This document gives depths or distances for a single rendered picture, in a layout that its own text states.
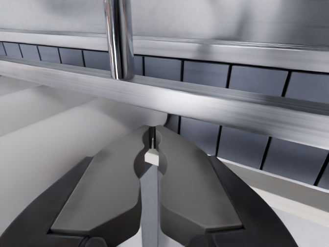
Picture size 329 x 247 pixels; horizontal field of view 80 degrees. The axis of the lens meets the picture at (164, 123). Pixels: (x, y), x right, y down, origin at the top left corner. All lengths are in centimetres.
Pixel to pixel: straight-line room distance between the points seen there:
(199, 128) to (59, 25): 25
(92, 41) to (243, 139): 17
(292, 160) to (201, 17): 15
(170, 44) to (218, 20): 6
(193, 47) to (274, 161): 11
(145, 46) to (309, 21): 13
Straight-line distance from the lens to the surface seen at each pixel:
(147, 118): 15
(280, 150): 18
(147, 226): 35
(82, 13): 31
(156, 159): 17
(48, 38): 28
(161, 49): 18
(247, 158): 19
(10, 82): 22
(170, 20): 23
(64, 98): 17
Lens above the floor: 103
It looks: 52 degrees down
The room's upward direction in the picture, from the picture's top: 130 degrees counter-clockwise
